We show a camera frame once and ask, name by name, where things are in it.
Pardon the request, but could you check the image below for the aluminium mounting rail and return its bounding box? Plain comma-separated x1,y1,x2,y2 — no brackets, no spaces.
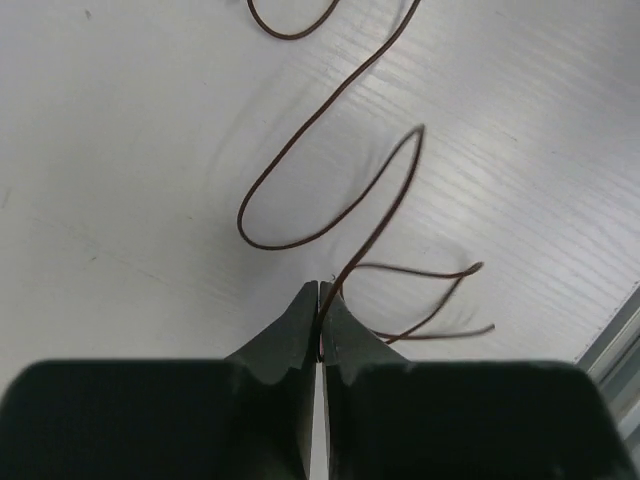
578,290,639,448

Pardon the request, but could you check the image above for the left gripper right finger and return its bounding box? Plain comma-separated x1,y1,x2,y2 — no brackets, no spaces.
322,298,628,479

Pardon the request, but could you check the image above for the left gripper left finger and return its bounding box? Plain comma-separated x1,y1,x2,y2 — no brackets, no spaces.
1,281,319,479

